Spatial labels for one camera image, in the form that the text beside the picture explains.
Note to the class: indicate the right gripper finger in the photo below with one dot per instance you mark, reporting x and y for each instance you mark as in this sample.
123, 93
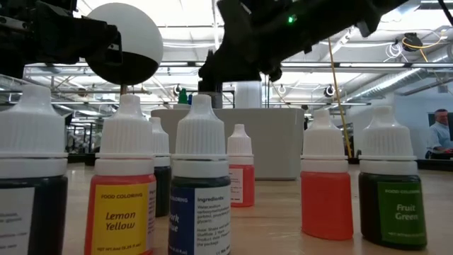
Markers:
211, 90

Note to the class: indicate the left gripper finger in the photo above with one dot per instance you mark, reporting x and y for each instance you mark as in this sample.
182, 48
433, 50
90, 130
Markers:
104, 46

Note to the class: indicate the large blue-tip dropper bottle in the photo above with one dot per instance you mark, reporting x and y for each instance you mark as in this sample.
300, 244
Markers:
190, 100

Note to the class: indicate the small red food coloring bottle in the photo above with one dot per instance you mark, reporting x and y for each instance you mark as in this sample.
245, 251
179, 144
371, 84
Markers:
244, 184

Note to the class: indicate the fruit green food coloring bottle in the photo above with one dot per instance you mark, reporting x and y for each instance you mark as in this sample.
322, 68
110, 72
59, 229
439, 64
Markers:
389, 148

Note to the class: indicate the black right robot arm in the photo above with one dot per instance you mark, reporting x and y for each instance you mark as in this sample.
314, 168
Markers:
336, 21

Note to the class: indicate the dark blue food coloring bottle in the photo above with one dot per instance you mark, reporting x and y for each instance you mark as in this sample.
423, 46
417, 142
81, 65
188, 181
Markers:
200, 141

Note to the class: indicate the small dark food coloring bottle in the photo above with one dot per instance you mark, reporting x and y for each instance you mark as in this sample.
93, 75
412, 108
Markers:
32, 134

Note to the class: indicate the dark red food coloring bottle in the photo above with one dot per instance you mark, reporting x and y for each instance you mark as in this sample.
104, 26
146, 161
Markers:
162, 191

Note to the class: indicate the lemon yellow food coloring bottle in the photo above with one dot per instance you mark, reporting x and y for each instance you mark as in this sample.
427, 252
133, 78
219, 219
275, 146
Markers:
120, 219

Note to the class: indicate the orange-red food coloring bottle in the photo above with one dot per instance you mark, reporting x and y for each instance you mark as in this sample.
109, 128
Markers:
325, 205

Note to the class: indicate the white globe lamp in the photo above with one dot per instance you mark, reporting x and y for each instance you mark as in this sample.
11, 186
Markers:
134, 35

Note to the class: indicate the grey plastic bin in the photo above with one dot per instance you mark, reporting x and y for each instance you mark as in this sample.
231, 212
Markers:
272, 141

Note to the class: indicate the person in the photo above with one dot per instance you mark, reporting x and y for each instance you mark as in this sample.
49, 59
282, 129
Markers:
440, 136

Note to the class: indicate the black aluminium frame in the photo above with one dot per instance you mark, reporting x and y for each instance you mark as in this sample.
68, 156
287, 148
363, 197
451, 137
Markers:
435, 164

